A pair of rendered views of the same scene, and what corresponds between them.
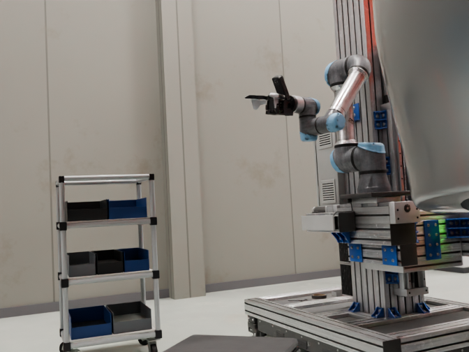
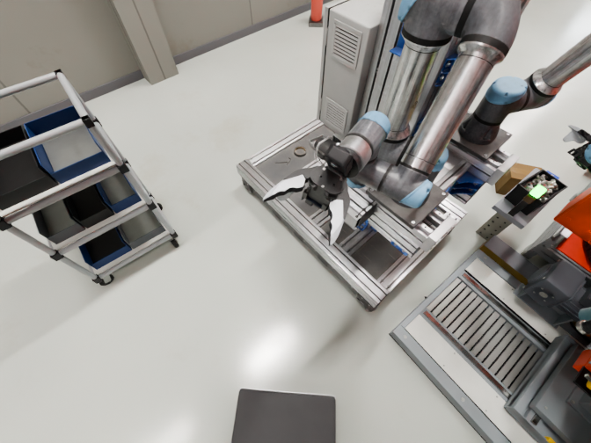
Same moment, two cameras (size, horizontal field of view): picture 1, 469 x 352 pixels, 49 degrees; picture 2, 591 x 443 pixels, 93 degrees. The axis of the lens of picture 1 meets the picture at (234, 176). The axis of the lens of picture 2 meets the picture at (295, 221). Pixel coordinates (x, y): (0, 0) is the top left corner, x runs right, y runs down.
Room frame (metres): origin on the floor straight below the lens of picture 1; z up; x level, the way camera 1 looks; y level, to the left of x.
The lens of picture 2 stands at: (1.82, -0.03, 1.67)
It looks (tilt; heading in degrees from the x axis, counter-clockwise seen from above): 58 degrees down; 344
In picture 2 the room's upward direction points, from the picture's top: straight up
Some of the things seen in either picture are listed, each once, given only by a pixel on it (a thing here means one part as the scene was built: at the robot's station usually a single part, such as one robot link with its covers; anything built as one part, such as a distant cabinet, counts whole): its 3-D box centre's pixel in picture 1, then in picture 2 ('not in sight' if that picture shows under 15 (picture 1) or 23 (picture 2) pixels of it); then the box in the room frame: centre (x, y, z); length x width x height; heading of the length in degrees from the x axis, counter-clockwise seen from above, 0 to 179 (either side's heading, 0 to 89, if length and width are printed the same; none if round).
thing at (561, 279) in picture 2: not in sight; (570, 308); (1.78, -1.44, 0.26); 0.42 x 0.18 x 0.35; 21
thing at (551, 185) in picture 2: not in sight; (536, 191); (2.32, -1.47, 0.51); 0.20 x 0.14 x 0.13; 104
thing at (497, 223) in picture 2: not in sight; (505, 215); (2.35, -1.54, 0.21); 0.10 x 0.10 x 0.42; 21
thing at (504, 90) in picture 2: not in sight; (501, 98); (2.53, -1.08, 0.98); 0.13 x 0.12 x 0.14; 88
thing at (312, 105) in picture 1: (306, 106); (367, 136); (2.26, -0.34, 1.21); 0.11 x 0.08 x 0.09; 129
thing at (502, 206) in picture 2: not in sight; (528, 196); (2.34, -1.51, 0.44); 0.43 x 0.17 x 0.03; 111
